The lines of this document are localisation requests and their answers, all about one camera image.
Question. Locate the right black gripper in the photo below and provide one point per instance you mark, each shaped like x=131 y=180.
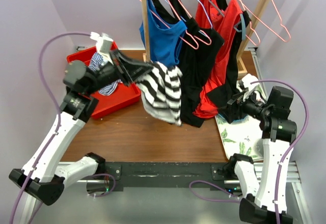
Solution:
x=233 y=105

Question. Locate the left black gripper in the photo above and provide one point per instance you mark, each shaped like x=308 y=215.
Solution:
x=132 y=70

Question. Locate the black white striped tank top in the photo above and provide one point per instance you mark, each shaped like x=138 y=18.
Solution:
x=161 y=93

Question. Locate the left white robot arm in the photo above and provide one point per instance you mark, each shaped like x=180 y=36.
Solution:
x=41 y=177

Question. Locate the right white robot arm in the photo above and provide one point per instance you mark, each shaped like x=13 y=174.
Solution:
x=264 y=199

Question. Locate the black red tank top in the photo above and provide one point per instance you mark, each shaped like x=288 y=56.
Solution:
x=222 y=94

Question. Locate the blue tank top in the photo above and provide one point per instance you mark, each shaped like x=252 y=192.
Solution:
x=165 y=44

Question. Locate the floral pattern tray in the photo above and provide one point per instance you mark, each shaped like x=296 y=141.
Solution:
x=242 y=136

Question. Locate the red plastic bin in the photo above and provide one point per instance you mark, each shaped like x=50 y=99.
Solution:
x=122 y=97

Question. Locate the blue white striped shirt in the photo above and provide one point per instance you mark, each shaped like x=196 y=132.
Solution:
x=96 y=62

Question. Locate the wooden clothes rack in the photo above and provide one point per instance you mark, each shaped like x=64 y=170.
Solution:
x=242 y=72

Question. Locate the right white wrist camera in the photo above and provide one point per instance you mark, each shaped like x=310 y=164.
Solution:
x=246 y=83

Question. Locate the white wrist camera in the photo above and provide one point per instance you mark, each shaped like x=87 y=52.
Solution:
x=246 y=83
x=103 y=43

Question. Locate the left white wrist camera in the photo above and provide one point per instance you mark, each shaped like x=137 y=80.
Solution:
x=103 y=43

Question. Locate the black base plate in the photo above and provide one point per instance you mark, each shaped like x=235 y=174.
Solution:
x=168 y=174

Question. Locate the pink wire hanger left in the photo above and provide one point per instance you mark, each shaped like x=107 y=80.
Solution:
x=179 y=19

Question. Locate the aluminium frame rail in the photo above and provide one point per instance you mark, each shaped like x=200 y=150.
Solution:
x=233 y=190

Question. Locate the pink wire hanger far right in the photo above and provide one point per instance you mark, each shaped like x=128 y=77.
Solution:
x=256 y=18

